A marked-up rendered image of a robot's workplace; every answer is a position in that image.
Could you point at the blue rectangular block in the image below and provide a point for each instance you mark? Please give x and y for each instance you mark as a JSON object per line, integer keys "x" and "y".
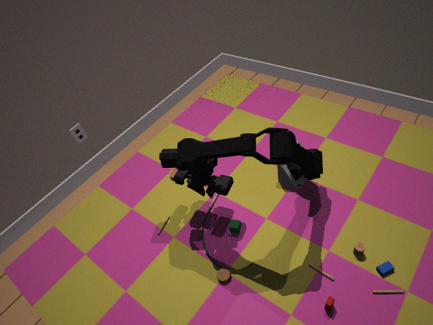
{"x": 385, "y": 268}

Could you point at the green cube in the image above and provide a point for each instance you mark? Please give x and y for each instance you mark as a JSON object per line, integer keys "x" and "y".
{"x": 235, "y": 226}

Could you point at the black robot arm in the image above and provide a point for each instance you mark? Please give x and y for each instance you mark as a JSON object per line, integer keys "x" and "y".
{"x": 284, "y": 150}

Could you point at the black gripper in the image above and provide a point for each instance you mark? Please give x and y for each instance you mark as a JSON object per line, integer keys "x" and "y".
{"x": 198, "y": 179}

